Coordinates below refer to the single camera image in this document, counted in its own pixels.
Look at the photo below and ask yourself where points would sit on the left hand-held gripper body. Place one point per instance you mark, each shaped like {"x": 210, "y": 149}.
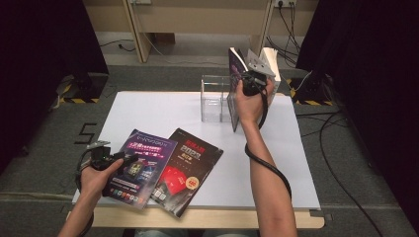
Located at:
{"x": 101, "y": 158}

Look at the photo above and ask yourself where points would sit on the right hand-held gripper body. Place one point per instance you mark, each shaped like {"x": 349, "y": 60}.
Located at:
{"x": 257, "y": 79}

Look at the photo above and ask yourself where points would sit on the purple magazine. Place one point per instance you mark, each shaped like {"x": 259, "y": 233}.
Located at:
{"x": 145, "y": 164}
{"x": 235, "y": 65}

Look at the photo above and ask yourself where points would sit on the white magazine with colourful pictures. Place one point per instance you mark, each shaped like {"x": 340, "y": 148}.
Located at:
{"x": 271, "y": 61}

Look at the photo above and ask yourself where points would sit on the clear acrylic magazine holder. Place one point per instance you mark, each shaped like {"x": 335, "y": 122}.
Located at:
{"x": 214, "y": 102}

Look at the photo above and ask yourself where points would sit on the black magazine with red print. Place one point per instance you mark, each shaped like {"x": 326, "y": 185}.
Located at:
{"x": 187, "y": 171}

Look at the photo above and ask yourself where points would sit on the person's left hand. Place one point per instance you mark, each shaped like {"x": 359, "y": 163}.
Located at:
{"x": 97, "y": 181}

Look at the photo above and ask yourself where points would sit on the person's right hand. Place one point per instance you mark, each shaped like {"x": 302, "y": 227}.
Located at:
{"x": 252, "y": 108}

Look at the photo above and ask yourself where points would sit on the black stand base striped tape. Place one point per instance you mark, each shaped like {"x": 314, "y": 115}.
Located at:
{"x": 87, "y": 87}
{"x": 313, "y": 90}

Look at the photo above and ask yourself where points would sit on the white table board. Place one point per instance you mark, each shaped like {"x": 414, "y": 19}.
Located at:
{"x": 158, "y": 108}

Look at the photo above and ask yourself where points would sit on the beige wooden desk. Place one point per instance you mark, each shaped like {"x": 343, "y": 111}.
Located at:
{"x": 197, "y": 16}

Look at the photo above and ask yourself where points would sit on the black curtain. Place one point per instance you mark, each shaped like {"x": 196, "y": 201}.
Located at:
{"x": 378, "y": 65}
{"x": 33, "y": 49}

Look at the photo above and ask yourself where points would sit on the white wall socket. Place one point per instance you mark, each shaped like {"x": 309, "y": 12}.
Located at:
{"x": 285, "y": 2}

